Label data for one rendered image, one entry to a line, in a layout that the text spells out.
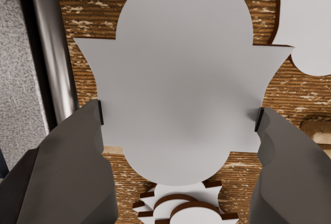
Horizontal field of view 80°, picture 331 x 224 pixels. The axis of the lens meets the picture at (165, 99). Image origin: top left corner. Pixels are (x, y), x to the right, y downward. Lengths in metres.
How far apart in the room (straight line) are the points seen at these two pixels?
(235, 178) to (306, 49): 0.20
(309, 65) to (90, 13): 0.23
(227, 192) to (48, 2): 0.35
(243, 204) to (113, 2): 0.35
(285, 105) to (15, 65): 0.33
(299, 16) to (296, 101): 0.10
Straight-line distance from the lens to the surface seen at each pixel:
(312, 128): 0.29
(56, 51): 0.27
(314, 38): 0.25
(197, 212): 0.32
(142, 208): 0.37
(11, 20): 0.29
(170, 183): 0.16
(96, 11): 0.23
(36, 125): 0.34
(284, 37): 0.24
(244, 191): 0.37
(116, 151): 0.26
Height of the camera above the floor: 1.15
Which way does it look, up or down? 63 degrees down
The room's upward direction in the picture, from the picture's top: 177 degrees counter-clockwise
